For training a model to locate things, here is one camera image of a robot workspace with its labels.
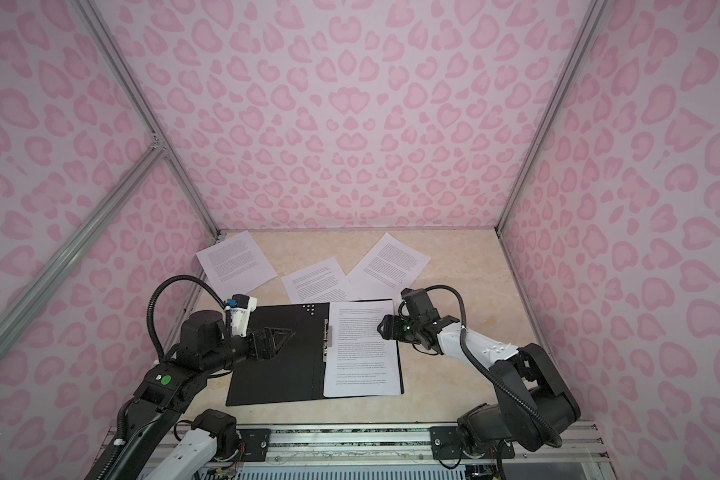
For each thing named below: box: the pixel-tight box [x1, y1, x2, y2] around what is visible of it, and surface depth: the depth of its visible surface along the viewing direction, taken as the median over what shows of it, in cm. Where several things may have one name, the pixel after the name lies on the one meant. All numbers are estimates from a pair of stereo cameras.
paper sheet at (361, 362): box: [324, 300, 401, 397], surface depth 90 cm
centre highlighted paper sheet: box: [281, 257, 356, 305], surface depth 106 cm
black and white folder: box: [226, 298, 404, 406], surface depth 86 cm
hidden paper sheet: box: [347, 232, 432, 311], surface depth 112 cm
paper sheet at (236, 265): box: [195, 230, 278, 300], surface depth 113 cm
